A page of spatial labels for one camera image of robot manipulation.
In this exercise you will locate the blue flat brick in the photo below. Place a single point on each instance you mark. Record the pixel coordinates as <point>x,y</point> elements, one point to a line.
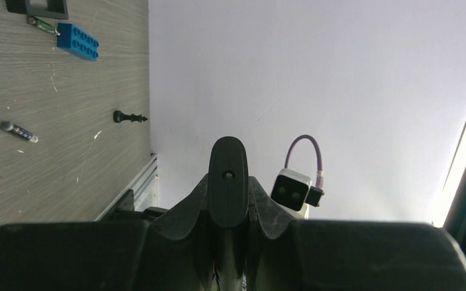
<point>77,42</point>

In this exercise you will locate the black remote control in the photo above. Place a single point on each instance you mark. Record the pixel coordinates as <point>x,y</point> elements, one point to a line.
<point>228,191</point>

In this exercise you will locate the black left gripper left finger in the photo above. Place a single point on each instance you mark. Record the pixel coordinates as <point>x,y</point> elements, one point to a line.
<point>170,253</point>

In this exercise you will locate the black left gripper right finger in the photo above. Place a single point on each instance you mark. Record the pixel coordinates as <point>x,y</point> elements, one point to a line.
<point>300,254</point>

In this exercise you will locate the black square frame box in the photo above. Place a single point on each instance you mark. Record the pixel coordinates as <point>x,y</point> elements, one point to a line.
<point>53,9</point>

